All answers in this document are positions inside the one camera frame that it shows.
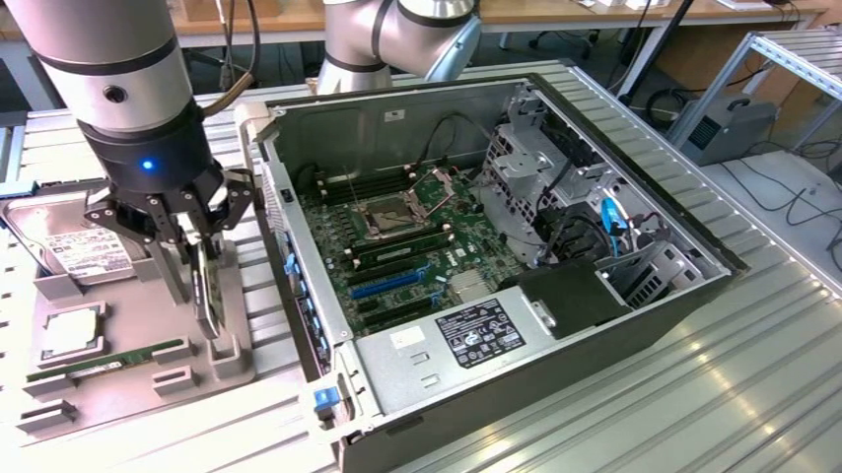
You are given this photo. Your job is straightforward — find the grey box with handle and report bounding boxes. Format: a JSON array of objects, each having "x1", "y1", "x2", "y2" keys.
[{"x1": 677, "y1": 96, "x2": 778, "y2": 167}]

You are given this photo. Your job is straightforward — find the installed green RAM stick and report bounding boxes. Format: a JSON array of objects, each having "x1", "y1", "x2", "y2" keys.
[{"x1": 351, "y1": 231, "x2": 453, "y2": 270}]

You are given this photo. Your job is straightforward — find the black graphics card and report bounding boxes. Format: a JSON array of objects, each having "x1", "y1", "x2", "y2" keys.
[{"x1": 186, "y1": 229, "x2": 232, "y2": 341}]

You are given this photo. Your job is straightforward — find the loose green RAM stick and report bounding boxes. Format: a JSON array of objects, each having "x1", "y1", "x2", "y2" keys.
[{"x1": 24, "y1": 339, "x2": 186, "y2": 383}]

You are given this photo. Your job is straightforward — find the black office chair base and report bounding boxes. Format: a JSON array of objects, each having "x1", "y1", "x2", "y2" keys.
[{"x1": 187, "y1": 46, "x2": 258, "y2": 93}]

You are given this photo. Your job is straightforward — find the green motherboard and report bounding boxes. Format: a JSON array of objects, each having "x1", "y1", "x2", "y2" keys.
[{"x1": 299, "y1": 165, "x2": 527, "y2": 341}]

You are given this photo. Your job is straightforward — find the silver chipset heatsink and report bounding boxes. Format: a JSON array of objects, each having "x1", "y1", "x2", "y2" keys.
[{"x1": 449, "y1": 272, "x2": 493, "y2": 302}]

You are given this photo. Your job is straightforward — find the grey parts rack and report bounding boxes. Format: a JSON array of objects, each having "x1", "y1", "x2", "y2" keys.
[{"x1": 12, "y1": 231, "x2": 258, "y2": 447}]

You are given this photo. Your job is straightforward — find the silver hard disk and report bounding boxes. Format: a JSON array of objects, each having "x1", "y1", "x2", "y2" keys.
[{"x1": 0, "y1": 191, "x2": 150, "y2": 287}]

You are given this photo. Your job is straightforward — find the open metal socket cover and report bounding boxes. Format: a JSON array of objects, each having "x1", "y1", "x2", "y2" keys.
[{"x1": 404, "y1": 167, "x2": 455, "y2": 218}]

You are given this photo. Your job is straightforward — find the black RAM slot bank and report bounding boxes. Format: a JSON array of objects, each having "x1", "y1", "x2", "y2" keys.
[{"x1": 314, "y1": 169, "x2": 418, "y2": 207}]

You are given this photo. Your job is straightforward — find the wooden desk with box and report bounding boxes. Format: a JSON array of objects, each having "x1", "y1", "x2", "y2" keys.
[{"x1": 0, "y1": 0, "x2": 330, "y2": 109}]

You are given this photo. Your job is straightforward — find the thin metal locking lever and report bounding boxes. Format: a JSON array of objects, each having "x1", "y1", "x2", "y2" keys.
[{"x1": 342, "y1": 165, "x2": 364, "y2": 214}]

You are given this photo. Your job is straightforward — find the long wooden desk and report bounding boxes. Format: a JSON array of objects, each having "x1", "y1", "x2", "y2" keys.
[{"x1": 479, "y1": 0, "x2": 830, "y2": 100}]

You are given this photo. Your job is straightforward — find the CPU socket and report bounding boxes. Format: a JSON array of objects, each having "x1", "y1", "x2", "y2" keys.
[{"x1": 354, "y1": 194, "x2": 422, "y2": 242}]

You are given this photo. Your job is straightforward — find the blue disk carrier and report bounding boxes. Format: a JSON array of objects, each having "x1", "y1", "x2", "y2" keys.
[{"x1": 0, "y1": 179, "x2": 111, "y2": 233}]

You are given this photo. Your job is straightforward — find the blue disk wire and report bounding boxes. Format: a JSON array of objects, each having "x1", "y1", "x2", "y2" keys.
[{"x1": 599, "y1": 195, "x2": 626, "y2": 257}]

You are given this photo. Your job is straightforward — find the perforated metal disk bay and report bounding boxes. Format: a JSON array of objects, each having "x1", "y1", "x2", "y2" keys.
[{"x1": 477, "y1": 120, "x2": 617, "y2": 270}]

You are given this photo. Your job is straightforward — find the black expansion slot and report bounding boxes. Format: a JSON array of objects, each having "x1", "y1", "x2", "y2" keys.
[
  {"x1": 346, "y1": 265, "x2": 420, "y2": 287},
  {"x1": 360, "y1": 300, "x2": 435, "y2": 329}
]

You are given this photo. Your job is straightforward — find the black plastic shroud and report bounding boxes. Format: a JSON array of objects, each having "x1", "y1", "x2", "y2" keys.
[{"x1": 497, "y1": 258, "x2": 637, "y2": 341}]

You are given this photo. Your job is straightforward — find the silver power supply unit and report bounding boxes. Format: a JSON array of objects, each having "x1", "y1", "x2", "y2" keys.
[{"x1": 338, "y1": 286, "x2": 561, "y2": 420}]

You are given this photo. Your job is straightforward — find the silver CPU chip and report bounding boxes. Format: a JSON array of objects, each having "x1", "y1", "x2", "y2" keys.
[{"x1": 40, "y1": 310, "x2": 102, "y2": 360}]

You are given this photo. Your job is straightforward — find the black slanted pole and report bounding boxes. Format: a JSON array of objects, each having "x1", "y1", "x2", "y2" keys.
[{"x1": 617, "y1": 0, "x2": 697, "y2": 100}]

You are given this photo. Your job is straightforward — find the hanging robot cable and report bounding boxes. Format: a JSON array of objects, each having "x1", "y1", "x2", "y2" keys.
[{"x1": 196, "y1": 0, "x2": 259, "y2": 117}]

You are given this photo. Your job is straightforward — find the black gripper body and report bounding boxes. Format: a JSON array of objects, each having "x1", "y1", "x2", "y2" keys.
[{"x1": 78, "y1": 101, "x2": 230, "y2": 199}]

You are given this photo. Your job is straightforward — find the black arched wire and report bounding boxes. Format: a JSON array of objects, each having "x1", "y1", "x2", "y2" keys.
[{"x1": 419, "y1": 113, "x2": 493, "y2": 171}]

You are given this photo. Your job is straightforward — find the aluminium slat frame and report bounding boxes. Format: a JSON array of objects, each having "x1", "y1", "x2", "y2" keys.
[{"x1": 667, "y1": 27, "x2": 842, "y2": 154}]

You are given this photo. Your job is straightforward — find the open black PC case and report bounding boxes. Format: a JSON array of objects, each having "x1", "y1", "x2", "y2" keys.
[{"x1": 234, "y1": 71, "x2": 751, "y2": 473}]

